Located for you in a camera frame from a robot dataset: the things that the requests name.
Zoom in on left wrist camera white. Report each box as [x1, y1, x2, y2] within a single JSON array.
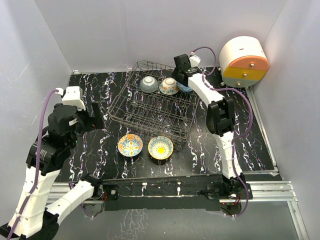
[[62, 86, 86, 111]]

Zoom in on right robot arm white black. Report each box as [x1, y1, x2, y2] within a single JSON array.
[[171, 54, 249, 199]]

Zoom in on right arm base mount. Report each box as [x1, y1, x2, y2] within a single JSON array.
[[197, 183, 253, 200]]

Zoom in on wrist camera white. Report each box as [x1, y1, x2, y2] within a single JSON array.
[[62, 86, 86, 111], [189, 55, 201, 68]]

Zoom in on blue white pattern bowl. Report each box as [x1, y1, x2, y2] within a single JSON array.
[[176, 82, 193, 93]]

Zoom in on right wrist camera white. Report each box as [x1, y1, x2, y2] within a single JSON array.
[[189, 55, 201, 68]]

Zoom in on grey wire dish rack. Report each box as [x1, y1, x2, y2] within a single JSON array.
[[108, 60, 200, 145]]

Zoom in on orange flower green leaf bowl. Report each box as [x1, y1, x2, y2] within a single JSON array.
[[159, 77, 179, 96]]

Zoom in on round three-colour drawer unit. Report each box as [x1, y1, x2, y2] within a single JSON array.
[[219, 36, 270, 88]]

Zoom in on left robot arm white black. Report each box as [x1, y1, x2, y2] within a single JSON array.
[[0, 102, 104, 240]]

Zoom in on orange blue floral bowl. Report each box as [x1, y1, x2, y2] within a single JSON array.
[[117, 134, 143, 157]]

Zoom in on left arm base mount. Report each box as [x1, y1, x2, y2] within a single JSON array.
[[102, 184, 119, 202]]

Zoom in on aluminium frame rail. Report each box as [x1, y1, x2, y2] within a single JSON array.
[[39, 87, 311, 240]]

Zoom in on yellow sun pattern bowl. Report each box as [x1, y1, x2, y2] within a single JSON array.
[[148, 135, 174, 160]]

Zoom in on grey speckled bowl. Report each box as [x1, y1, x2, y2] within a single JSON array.
[[139, 76, 159, 93]]

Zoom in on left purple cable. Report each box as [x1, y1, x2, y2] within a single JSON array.
[[5, 87, 66, 240]]

